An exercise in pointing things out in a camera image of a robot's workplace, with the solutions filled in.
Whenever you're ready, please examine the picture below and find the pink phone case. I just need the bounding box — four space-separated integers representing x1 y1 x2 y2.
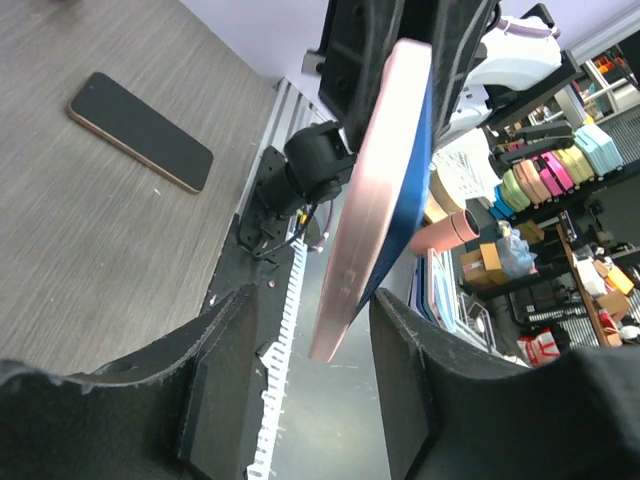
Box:
309 39 432 362

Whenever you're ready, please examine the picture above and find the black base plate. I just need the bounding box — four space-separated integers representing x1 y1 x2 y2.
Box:
199 144 301 480

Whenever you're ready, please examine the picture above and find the black phone gold edge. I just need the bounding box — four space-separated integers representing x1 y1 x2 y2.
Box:
67 72 214 194

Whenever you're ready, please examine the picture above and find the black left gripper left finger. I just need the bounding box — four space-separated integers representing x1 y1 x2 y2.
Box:
1 285 259 479

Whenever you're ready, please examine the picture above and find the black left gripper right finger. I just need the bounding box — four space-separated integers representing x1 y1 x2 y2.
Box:
369 289 639 479

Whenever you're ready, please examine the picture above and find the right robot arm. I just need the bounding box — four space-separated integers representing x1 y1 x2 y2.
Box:
248 1 566 262

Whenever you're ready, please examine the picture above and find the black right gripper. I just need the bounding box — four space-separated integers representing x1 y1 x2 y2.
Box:
319 0 499 150

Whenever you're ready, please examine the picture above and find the white slotted cable duct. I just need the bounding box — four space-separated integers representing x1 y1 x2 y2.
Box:
246 240 308 480

